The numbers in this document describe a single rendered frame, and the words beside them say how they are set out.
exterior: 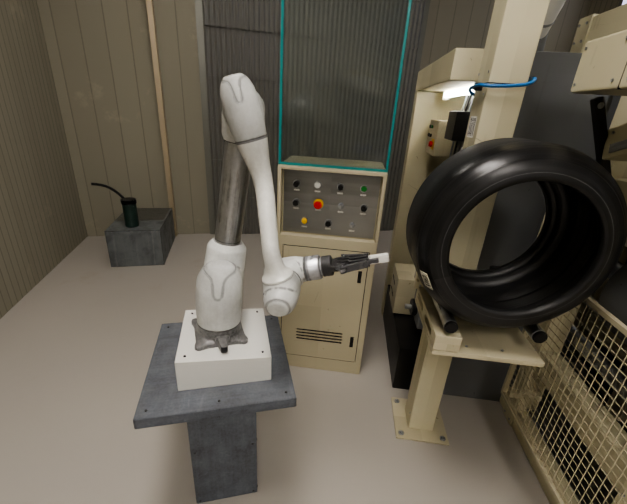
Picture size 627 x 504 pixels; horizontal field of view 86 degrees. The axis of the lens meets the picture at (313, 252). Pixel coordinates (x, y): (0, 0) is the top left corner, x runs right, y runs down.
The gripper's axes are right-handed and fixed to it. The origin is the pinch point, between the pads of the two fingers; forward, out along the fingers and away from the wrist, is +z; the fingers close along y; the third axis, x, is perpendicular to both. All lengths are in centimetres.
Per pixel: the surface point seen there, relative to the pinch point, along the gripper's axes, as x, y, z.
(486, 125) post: -34, 25, 44
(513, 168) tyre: -25.9, -12.2, 38.3
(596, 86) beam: -41, 10, 70
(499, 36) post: -61, 25, 49
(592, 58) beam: -49, 17, 72
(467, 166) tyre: -27.7, -7.3, 28.2
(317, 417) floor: 99, 25, -45
